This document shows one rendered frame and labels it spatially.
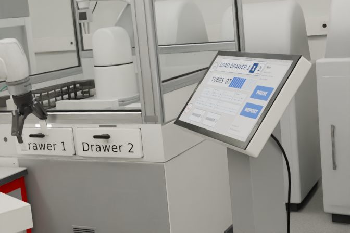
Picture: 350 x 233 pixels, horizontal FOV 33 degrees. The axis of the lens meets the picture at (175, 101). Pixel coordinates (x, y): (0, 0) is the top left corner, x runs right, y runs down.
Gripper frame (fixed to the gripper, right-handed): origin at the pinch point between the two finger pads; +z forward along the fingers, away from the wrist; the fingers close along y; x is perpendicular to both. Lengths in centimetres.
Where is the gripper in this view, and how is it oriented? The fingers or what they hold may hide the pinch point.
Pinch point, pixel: (35, 140)
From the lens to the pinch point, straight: 243.4
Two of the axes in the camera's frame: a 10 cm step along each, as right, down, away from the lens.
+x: -8.9, 0.1, 4.6
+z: 1.8, 9.3, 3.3
